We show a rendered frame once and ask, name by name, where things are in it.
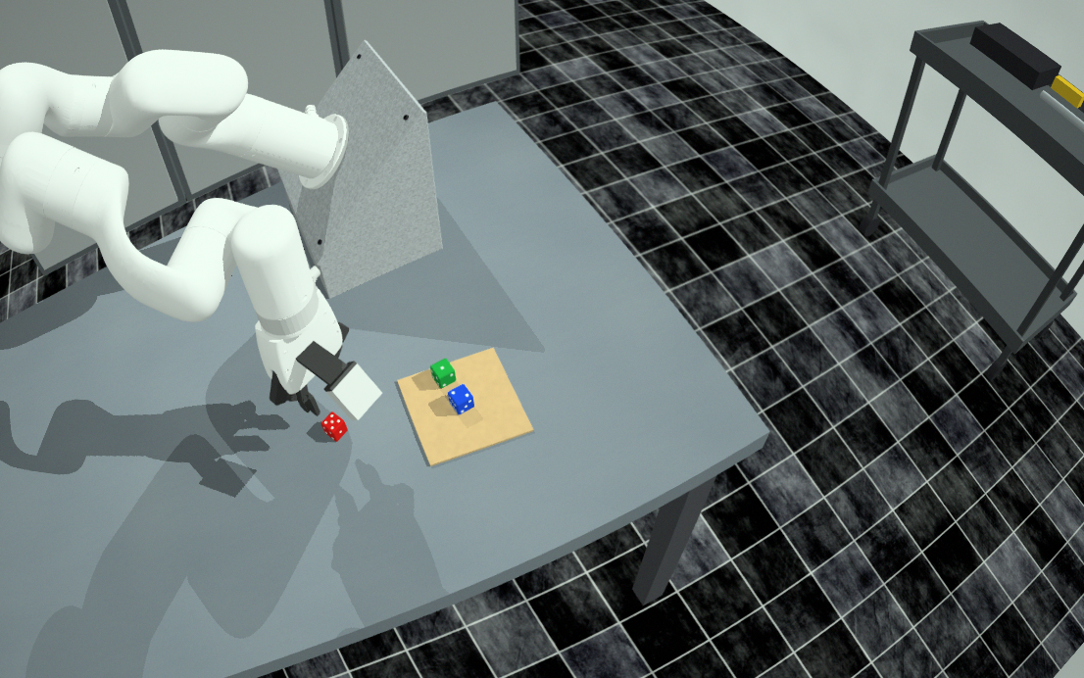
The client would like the tan flat mat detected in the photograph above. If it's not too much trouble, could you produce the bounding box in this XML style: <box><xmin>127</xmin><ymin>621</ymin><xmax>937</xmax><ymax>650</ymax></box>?
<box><xmin>397</xmin><ymin>348</ymin><xmax>533</xmax><ymax>466</ymax></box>

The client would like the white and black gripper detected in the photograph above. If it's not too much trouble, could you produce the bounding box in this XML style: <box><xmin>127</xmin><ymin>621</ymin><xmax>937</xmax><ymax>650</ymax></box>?
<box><xmin>256</xmin><ymin>289</ymin><xmax>349</xmax><ymax>415</ymax></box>

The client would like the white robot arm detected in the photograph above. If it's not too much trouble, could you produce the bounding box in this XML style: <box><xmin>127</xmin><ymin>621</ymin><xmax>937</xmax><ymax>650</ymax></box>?
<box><xmin>0</xmin><ymin>50</ymin><xmax>382</xmax><ymax>420</ymax></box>

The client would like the green die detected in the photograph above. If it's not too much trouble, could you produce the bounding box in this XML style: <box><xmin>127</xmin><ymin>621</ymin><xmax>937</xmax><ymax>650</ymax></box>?
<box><xmin>430</xmin><ymin>359</ymin><xmax>457</xmax><ymax>389</ymax></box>

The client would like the red die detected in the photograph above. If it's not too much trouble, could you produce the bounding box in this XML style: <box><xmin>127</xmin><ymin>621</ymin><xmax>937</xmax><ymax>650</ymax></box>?
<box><xmin>321</xmin><ymin>412</ymin><xmax>348</xmax><ymax>442</ymax></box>

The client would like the blue die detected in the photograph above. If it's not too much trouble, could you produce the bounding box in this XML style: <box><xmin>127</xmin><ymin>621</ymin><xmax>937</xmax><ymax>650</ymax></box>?
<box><xmin>448</xmin><ymin>384</ymin><xmax>474</xmax><ymax>414</ymax></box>

